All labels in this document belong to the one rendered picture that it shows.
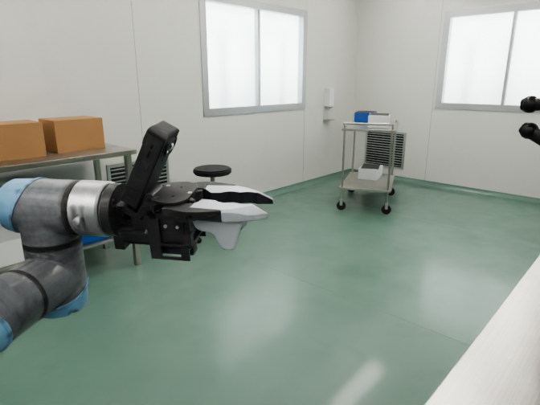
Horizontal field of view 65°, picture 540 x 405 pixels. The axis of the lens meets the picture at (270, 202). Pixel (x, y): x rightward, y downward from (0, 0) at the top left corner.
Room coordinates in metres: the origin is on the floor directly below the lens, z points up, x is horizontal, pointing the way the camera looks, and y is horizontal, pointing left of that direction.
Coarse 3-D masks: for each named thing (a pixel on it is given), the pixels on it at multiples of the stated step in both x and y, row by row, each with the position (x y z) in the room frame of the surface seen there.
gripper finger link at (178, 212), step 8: (168, 208) 0.48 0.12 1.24; (176, 208) 0.48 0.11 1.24; (184, 208) 0.48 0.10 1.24; (192, 208) 0.48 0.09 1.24; (200, 208) 0.48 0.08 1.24; (176, 216) 0.48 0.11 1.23; (184, 216) 0.48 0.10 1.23; (192, 216) 0.48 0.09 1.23; (200, 216) 0.47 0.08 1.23; (208, 216) 0.48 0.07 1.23; (216, 216) 0.48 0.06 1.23
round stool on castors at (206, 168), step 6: (198, 168) 3.71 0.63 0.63; (204, 168) 3.71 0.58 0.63; (210, 168) 3.71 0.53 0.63; (216, 168) 3.71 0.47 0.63; (222, 168) 3.71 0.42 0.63; (228, 168) 3.71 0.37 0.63; (198, 174) 3.59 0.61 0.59; (204, 174) 3.56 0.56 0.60; (210, 174) 3.56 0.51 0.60; (216, 174) 3.56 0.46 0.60; (222, 174) 3.59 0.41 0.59; (198, 240) 3.46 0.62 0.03
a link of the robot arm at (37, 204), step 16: (0, 192) 0.54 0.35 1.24; (16, 192) 0.54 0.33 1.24; (32, 192) 0.53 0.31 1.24; (48, 192) 0.53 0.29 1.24; (64, 192) 0.53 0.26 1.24; (0, 208) 0.53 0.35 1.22; (16, 208) 0.53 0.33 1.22; (32, 208) 0.52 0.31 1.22; (48, 208) 0.52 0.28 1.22; (64, 208) 0.52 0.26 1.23; (16, 224) 0.53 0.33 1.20; (32, 224) 0.52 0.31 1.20; (48, 224) 0.52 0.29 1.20; (64, 224) 0.52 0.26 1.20; (32, 240) 0.52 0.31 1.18; (48, 240) 0.53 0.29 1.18; (64, 240) 0.54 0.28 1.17
